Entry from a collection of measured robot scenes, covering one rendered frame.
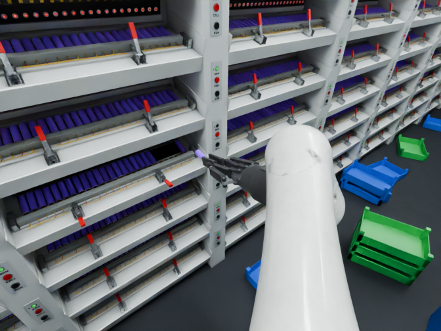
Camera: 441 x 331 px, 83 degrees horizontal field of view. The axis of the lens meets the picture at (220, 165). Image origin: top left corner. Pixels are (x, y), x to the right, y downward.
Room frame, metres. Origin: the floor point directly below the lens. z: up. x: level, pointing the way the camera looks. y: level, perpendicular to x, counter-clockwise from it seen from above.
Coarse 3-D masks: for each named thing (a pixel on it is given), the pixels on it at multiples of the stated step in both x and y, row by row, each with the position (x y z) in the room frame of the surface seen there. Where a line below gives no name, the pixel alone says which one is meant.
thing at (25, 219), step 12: (180, 156) 0.76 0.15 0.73; (192, 156) 0.79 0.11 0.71; (156, 168) 0.69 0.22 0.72; (120, 180) 0.62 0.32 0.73; (132, 180) 0.64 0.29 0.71; (144, 180) 0.65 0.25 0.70; (84, 192) 0.56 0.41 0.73; (96, 192) 0.57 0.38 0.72; (60, 204) 0.51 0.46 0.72; (24, 216) 0.47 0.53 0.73; (36, 216) 0.47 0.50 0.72
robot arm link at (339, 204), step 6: (336, 180) 0.34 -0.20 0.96; (336, 186) 0.33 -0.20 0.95; (336, 192) 0.32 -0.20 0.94; (336, 198) 0.32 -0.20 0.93; (342, 198) 0.33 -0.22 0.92; (336, 204) 0.31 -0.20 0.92; (342, 204) 0.32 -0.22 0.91; (336, 210) 0.31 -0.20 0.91; (342, 210) 0.32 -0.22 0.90; (336, 216) 0.31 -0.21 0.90; (342, 216) 0.32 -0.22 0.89; (336, 222) 0.31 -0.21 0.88
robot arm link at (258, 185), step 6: (264, 168) 0.45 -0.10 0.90; (258, 174) 0.44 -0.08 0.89; (264, 174) 0.43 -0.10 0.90; (252, 180) 0.44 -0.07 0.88; (258, 180) 0.43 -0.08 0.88; (264, 180) 0.42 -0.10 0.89; (252, 186) 0.43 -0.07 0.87; (258, 186) 0.42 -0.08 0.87; (264, 186) 0.41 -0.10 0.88; (252, 192) 0.42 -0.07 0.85; (258, 192) 0.41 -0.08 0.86; (264, 192) 0.40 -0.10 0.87; (258, 198) 0.41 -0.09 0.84; (264, 198) 0.40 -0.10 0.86; (264, 204) 0.40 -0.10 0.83
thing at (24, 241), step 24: (192, 144) 0.84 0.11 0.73; (96, 168) 0.68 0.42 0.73; (192, 168) 0.74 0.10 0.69; (120, 192) 0.60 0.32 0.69; (144, 192) 0.61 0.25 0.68; (0, 216) 0.44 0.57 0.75; (72, 216) 0.50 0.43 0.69; (96, 216) 0.52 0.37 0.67; (24, 240) 0.42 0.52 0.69; (48, 240) 0.44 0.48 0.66
